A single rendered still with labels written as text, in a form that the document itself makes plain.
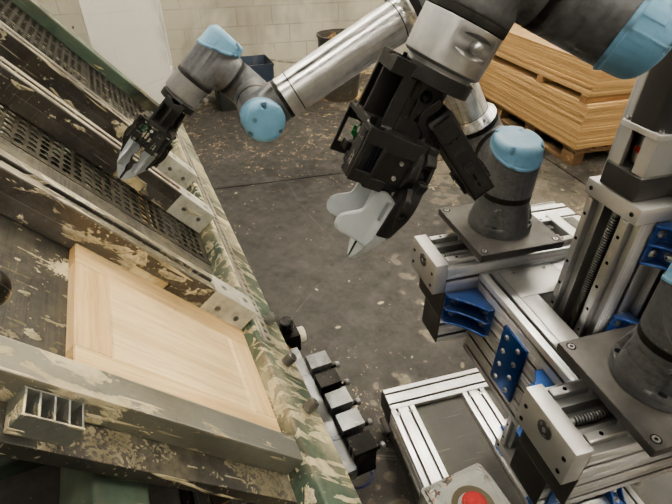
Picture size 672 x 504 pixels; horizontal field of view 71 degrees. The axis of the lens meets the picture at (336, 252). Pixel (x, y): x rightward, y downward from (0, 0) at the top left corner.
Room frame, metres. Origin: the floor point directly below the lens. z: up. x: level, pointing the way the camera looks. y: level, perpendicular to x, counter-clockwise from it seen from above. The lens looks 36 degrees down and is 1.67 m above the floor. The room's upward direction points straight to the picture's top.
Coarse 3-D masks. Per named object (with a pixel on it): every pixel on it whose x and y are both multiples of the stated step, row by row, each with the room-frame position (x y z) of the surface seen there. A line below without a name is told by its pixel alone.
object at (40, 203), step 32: (0, 160) 0.66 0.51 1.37; (0, 192) 0.64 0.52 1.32; (32, 192) 0.65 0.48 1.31; (64, 192) 0.70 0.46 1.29; (32, 224) 0.65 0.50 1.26; (64, 224) 0.66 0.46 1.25; (96, 224) 0.68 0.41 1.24; (128, 256) 0.69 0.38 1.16; (160, 256) 0.72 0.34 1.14; (192, 288) 0.73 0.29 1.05; (224, 288) 0.79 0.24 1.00; (224, 320) 0.75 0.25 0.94
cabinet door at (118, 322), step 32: (96, 256) 0.67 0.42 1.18; (96, 288) 0.58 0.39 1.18; (128, 288) 0.64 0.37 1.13; (160, 288) 0.71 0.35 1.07; (96, 320) 0.50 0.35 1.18; (128, 320) 0.55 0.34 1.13; (160, 320) 0.61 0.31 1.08; (192, 320) 0.67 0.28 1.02; (96, 352) 0.44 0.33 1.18; (128, 352) 0.48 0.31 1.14; (160, 352) 0.52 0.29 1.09; (192, 352) 0.58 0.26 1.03; (224, 352) 0.64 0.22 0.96; (160, 384) 0.45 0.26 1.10; (192, 384) 0.49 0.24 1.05; (224, 384) 0.54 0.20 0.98; (256, 384) 0.60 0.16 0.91; (256, 416) 0.51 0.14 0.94
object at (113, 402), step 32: (0, 352) 0.34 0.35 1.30; (32, 352) 0.36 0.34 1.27; (0, 384) 0.31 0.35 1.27; (32, 384) 0.32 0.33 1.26; (64, 384) 0.34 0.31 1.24; (96, 384) 0.36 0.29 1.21; (128, 384) 0.39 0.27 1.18; (96, 416) 0.34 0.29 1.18; (128, 416) 0.35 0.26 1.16; (160, 416) 0.37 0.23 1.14; (192, 416) 0.40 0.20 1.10; (224, 416) 0.44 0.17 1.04; (192, 448) 0.38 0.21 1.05; (224, 448) 0.39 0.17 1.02; (256, 448) 0.41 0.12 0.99; (288, 448) 0.45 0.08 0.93
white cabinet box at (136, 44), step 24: (96, 0) 4.19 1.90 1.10; (120, 0) 4.24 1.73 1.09; (144, 0) 4.29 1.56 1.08; (96, 24) 4.18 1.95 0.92; (120, 24) 4.23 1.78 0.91; (144, 24) 4.28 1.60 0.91; (96, 48) 4.16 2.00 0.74; (120, 48) 4.21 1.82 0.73; (144, 48) 4.27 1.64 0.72; (168, 48) 4.87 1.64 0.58; (144, 72) 4.25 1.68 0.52; (168, 72) 4.31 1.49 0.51
